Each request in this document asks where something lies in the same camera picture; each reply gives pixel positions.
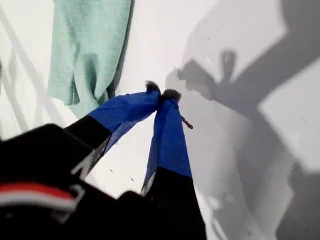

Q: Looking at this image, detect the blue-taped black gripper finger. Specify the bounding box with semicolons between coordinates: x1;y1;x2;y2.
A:
63;79;162;159
140;88;207;239

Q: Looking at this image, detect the pale green T-shirt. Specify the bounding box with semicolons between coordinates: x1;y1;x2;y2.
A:
47;0;136;119

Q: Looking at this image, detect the small brown twisted thread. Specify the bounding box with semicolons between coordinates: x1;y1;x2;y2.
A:
181;114;194;130

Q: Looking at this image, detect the red wire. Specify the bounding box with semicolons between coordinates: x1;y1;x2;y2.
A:
0;181;76;201

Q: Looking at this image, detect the white wire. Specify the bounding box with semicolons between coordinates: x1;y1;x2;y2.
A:
0;192;79;211

